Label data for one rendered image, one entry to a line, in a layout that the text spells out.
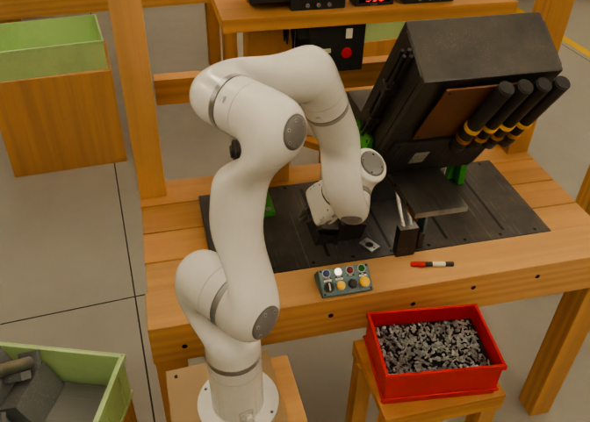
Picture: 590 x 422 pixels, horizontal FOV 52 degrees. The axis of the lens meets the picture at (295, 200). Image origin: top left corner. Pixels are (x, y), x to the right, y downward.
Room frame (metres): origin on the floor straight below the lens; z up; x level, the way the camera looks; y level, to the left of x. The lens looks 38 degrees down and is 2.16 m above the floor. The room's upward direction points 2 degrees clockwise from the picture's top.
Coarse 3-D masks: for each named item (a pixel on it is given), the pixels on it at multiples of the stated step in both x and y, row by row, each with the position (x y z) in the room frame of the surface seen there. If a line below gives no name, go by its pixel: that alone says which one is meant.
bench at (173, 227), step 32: (480, 160) 1.95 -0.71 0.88; (512, 160) 1.95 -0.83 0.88; (192, 192) 1.68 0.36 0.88; (544, 192) 1.75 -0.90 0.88; (160, 224) 1.50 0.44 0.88; (192, 224) 1.51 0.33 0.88; (576, 224) 1.57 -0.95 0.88; (160, 256) 1.35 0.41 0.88; (160, 288) 1.22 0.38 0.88; (576, 320) 1.41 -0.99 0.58; (544, 352) 1.47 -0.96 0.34; (576, 352) 1.43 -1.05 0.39; (160, 384) 1.05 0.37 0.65; (544, 384) 1.41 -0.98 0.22
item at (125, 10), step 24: (120, 0) 1.64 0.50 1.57; (552, 0) 1.99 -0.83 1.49; (120, 24) 1.64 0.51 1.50; (144, 24) 1.66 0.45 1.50; (552, 24) 2.00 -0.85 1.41; (120, 48) 1.63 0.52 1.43; (144, 48) 1.65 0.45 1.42; (264, 48) 1.74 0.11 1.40; (288, 48) 1.76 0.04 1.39; (120, 72) 1.63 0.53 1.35; (144, 72) 1.65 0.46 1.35; (144, 96) 1.65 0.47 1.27; (144, 120) 1.64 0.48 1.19; (144, 144) 1.64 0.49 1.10; (528, 144) 2.01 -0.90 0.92; (144, 168) 1.64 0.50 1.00; (288, 168) 1.76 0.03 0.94; (144, 192) 1.63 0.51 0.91
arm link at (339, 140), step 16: (352, 112) 1.05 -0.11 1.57; (320, 128) 1.00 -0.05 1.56; (336, 128) 1.00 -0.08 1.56; (352, 128) 1.03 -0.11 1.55; (320, 144) 1.04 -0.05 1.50; (336, 144) 1.02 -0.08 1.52; (352, 144) 1.04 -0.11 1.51; (320, 160) 1.05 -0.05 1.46; (336, 160) 1.03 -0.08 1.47; (352, 160) 1.03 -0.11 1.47; (336, 176) 1.02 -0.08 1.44; (352, 176) 1.01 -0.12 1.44; (336, 192) 1.01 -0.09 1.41; (352, 192) 1.00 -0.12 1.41; (336, 208) 1.01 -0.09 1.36; (352, 208) 1.01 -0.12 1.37; (368, 208) 1.03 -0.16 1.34; (352, 224) 1.03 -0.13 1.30
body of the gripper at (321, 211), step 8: (320, 184) 1.19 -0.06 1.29; (312, 192) 1.20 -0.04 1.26; (320, 192) 1.17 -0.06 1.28; (312, 200) 1.19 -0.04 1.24; (320, 200) 1.16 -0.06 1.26; (312, 208) 1.18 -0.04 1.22; (320, 208) 1.16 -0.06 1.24; (328, 208) 1.14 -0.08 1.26; (320, 216) 1.15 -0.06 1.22; (328, 216) 1.13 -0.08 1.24; (336, 216) 1.15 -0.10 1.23; (320, 224) 1.15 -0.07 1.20; (328, 224) 1.17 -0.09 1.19
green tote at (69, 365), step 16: (16, 352) 0.93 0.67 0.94; (48, 352) 0.92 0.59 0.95; (64, 352) 0.92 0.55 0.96; (80, 352) 0.92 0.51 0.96; (96, 352) 0.92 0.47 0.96; (64, 368) 0.92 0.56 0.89; (80, 368) 0.92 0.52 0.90; (96, 368) 0.91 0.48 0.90; (112, 368) 0.91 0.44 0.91; (112, 384) 0.83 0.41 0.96; (128, 384) 0.91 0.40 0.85; (112, 400) 0.82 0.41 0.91; (128, 400) 0.89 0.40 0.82; (96, 416) 0.75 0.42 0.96; (112, 416) 0.80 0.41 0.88
